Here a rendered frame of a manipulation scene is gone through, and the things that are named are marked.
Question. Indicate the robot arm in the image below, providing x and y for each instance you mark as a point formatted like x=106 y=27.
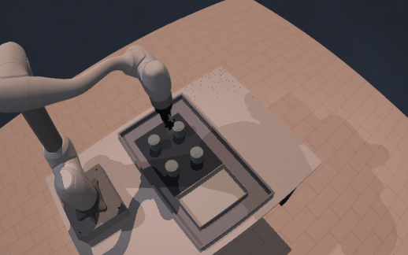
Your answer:
x=20 y=91

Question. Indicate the translucent grey cylinder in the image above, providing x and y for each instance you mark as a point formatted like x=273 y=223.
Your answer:
x=179 y=129
x=155 y=142
x=172 y=168
x=197 y=156

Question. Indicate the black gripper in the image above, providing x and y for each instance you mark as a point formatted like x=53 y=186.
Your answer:
x=166 y=118

